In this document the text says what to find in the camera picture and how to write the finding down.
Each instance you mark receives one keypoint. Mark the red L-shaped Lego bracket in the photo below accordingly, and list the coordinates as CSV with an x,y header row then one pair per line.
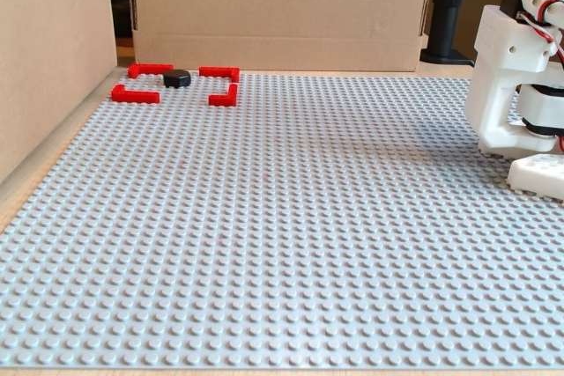
x,y
222,100
218,71
150,69
141,97

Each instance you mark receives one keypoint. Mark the grey Lego baseplate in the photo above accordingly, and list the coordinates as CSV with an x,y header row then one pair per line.
x,y
282,239

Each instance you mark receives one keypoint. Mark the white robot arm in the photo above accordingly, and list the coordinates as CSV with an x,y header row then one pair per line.
x,y
498,68

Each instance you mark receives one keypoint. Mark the black hexagonal Lego piece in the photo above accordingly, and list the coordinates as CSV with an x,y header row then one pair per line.
x,y
176,78

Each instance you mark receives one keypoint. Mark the cardboard box with flap crease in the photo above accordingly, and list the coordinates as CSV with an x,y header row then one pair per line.
x,y
282,10

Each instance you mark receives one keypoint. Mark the plain cardboard box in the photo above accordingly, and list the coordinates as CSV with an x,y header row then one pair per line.
x,y
53,63

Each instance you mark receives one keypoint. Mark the black monitor stand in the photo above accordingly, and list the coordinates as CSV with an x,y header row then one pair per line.
x,y
449,6

